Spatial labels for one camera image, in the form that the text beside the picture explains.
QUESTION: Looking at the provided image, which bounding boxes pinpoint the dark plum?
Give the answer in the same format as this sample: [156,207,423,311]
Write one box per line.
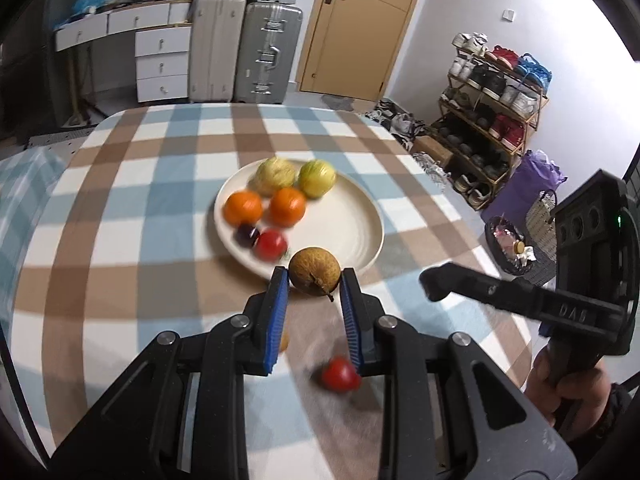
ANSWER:
[234,222,260,249]

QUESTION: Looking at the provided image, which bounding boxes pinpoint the red tomato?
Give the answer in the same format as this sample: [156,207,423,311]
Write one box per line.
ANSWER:
[254,230,288,262]
[320,356,361,393]

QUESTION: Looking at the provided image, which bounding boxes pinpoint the small brown pear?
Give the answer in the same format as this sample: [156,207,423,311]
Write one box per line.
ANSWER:
[288,247,342,301]
[279,330,290,353]

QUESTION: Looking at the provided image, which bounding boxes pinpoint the black basket with items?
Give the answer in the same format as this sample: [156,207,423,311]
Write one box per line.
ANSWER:
[485,217,541,276]

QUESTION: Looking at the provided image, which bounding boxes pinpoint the shoe rack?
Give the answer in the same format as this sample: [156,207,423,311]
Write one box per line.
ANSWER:
[431,32,552,211]

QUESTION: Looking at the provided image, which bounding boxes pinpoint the beige suitcase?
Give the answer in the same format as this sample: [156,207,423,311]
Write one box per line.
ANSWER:
[188,0,246,102]

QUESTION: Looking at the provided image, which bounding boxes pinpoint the cardboard box on floor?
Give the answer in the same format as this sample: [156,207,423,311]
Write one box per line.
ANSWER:
[410,136,454,169]

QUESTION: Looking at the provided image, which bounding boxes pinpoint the silver suitcase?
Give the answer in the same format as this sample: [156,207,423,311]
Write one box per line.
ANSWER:
[233,2,303,104]

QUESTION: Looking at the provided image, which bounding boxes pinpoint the large cream plate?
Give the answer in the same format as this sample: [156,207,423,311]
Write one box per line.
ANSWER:
[212,159,386,282]

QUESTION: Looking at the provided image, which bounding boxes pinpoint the purple bag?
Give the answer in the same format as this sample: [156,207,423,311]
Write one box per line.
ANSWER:
[480,150,567,228]

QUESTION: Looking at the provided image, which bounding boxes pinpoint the woven basket bag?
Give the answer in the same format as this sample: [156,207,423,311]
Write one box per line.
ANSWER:
[525,190,558,262]

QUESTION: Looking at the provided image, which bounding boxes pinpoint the green yellow guava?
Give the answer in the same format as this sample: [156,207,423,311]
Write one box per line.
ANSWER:
[297,159,336,200]

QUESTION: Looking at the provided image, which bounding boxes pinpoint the side table teal cloth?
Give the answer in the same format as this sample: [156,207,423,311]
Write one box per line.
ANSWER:
[0,146,68,321]

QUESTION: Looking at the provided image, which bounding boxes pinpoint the white drawer desk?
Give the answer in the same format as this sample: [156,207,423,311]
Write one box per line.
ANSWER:
[54,0,191,103]

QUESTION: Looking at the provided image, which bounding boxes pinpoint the person right hand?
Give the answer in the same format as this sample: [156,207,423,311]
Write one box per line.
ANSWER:
[525,348,612,441]

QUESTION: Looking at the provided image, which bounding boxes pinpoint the checkered tablecloth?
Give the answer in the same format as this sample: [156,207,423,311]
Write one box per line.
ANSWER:
[10,104,532,451]

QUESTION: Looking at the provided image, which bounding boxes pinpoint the orange tangerine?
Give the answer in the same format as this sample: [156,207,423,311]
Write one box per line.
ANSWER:
[269,188,307,228]
[222,190,264,226]

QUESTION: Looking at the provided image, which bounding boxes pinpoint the wrinkled yellow guava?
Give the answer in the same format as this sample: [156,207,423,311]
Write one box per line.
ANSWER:
[253,156,297,197]

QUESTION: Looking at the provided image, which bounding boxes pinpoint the wooden door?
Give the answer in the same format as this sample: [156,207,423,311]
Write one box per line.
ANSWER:
[297,0,416,101]

